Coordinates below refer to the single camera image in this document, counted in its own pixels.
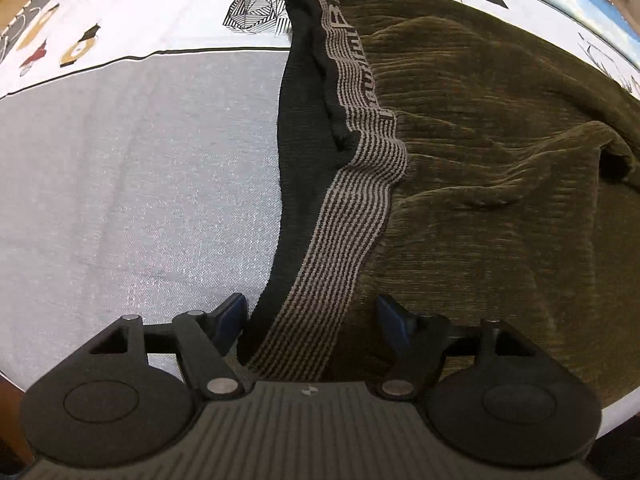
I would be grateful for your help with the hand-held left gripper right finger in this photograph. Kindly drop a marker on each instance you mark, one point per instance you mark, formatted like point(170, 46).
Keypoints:
point(392, 320)

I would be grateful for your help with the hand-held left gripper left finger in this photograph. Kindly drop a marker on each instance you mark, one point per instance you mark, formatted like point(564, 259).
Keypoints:
point(234, 317)

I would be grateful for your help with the grey white printed blanket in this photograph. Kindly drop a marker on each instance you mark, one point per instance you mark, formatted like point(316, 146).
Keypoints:
point(135, 170)

